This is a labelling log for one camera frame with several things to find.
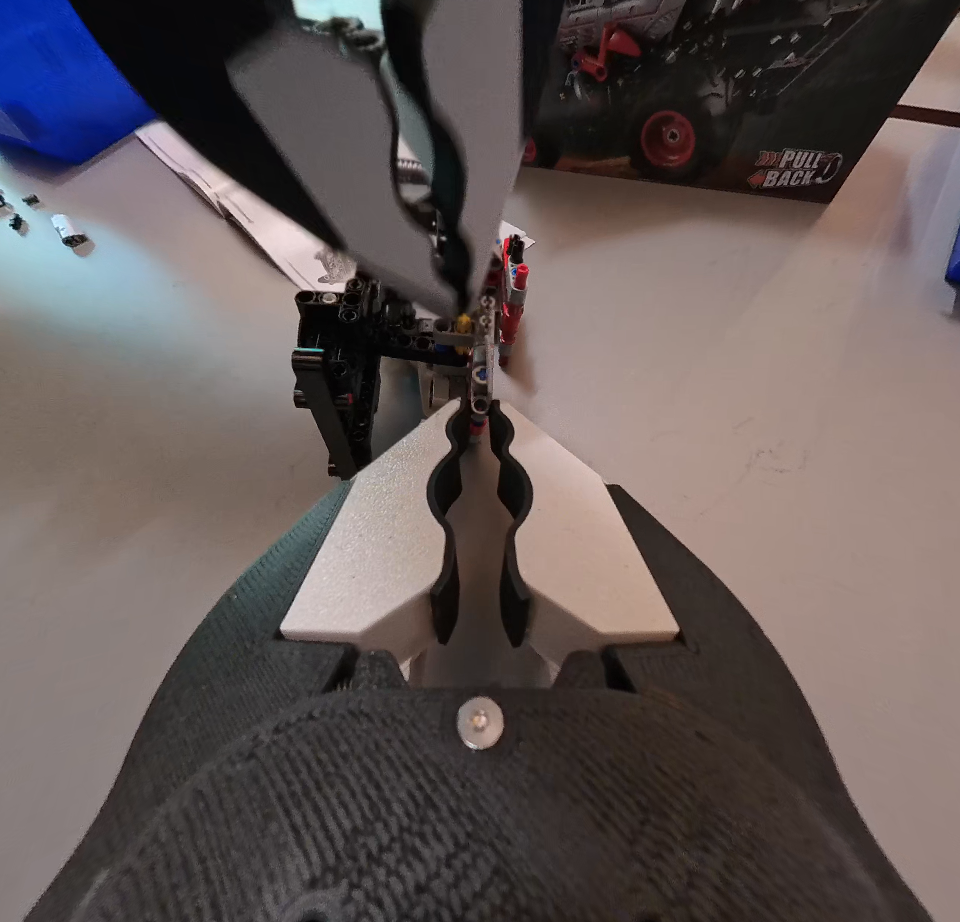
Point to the grey desk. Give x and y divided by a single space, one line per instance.
712 337

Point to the small white brick piece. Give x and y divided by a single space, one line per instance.
69 231

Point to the black toy truck box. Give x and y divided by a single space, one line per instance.
750 75

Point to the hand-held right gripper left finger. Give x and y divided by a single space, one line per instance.
367 562

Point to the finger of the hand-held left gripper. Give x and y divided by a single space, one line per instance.
480 75
337 150

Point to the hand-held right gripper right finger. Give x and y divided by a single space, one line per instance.
592 562

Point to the blue plastic bin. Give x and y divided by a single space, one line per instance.
954 259

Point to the brick toy truck model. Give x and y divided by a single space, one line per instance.
337 352

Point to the blue box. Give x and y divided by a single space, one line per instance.
45 75

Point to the white instruction booklet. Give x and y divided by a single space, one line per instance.
225 180

